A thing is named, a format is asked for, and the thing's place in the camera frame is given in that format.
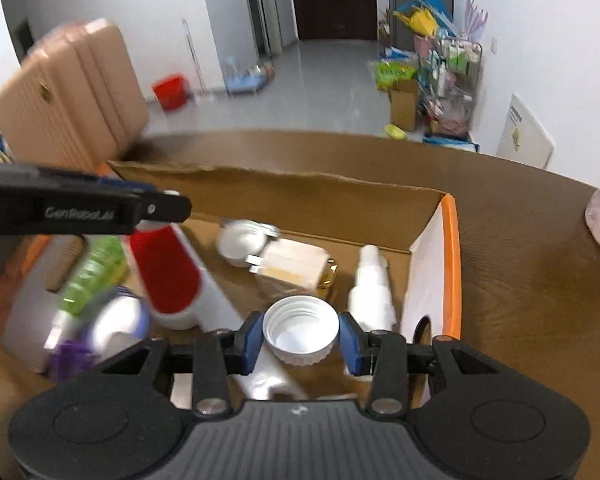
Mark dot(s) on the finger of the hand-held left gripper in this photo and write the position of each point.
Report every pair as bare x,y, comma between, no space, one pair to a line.
167,207
130,184

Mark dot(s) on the white round jar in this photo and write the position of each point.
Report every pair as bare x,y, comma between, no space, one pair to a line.
240,245

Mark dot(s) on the green bottle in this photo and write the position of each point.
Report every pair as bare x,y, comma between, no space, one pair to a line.
92,275

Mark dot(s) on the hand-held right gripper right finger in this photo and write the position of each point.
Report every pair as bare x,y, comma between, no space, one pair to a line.
350,350

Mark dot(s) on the white wall outlet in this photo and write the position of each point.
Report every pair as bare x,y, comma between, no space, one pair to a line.
495,45

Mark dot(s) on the wooden brush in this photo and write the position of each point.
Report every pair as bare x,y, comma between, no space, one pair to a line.
62,265

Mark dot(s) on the pink suitcase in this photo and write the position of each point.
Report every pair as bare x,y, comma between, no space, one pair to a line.
70,105

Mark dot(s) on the green yellow bag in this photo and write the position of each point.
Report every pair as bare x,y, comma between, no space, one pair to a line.
395,75

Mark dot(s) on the white mop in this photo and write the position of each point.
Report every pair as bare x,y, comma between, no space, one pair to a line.
197,65

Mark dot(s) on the beige box gold cap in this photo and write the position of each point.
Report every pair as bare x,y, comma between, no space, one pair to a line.
290,265

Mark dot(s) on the white spray bottle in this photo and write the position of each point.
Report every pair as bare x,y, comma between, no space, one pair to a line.
372,290

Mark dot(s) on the blue pet water dispenser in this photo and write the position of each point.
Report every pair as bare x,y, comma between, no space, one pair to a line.
245,80

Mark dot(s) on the red bucket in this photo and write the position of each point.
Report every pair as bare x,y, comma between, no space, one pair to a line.
171,92

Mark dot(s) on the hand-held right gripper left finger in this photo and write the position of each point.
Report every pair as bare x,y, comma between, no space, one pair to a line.
250,347

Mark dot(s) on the purple wall decoration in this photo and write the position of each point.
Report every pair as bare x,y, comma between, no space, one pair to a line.
475,15

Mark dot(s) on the white panel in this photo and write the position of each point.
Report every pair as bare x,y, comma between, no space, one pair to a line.
525,132

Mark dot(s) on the pink bin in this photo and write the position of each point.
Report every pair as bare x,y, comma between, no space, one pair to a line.
424,45

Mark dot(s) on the white bottle cap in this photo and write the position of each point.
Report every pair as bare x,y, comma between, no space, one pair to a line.
300,332

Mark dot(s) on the red lint brush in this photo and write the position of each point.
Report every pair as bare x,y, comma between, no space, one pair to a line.
167,270

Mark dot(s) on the blue plastic rack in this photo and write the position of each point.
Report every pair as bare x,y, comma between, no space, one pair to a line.
432,2

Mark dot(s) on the cardboard box orange trim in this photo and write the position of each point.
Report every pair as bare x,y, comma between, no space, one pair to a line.
280,195

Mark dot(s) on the yellow dish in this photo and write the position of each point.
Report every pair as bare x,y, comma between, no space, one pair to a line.
395,131

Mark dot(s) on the purple fuzzy object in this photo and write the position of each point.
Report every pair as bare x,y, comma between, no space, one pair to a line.
70,360

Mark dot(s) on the small brown cardboard box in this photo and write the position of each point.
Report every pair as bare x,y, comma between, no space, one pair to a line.
404,107

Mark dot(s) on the dark wooden door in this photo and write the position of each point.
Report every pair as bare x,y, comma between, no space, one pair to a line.
337,0

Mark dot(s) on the yellow watering can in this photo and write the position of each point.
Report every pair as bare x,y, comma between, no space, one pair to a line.
417,22

